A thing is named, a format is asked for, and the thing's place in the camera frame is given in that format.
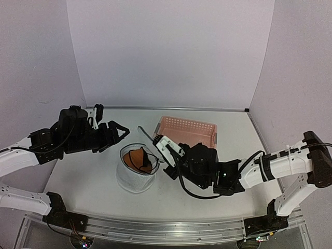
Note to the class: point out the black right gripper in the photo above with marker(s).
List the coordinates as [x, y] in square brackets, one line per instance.
[171, 173]

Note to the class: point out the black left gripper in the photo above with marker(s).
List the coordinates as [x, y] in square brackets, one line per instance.
[107, 139]

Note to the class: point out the white mesh laundry bag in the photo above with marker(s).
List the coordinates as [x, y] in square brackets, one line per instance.
[130, 180]

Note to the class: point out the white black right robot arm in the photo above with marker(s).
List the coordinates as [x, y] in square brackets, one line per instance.
[308, 162]

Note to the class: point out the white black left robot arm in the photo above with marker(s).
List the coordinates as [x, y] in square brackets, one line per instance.
[47, 145]

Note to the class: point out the orange black bra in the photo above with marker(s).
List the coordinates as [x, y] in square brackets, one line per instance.
[137, 160]

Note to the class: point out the pink perforated plastic basket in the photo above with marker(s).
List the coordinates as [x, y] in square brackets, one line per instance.
[185, 131]

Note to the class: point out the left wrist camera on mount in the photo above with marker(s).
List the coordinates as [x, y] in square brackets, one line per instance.
[75, 116]

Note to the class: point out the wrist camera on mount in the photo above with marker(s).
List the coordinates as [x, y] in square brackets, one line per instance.
[198, 160]
[75, 116]

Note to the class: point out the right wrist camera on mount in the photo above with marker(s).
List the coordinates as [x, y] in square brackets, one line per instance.
[198, 160]

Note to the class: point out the aluminium rail at table back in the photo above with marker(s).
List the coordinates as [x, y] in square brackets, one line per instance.
[200, 109]

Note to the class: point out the aluminium front rail frame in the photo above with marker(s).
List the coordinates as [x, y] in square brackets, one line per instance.
[101, 232]

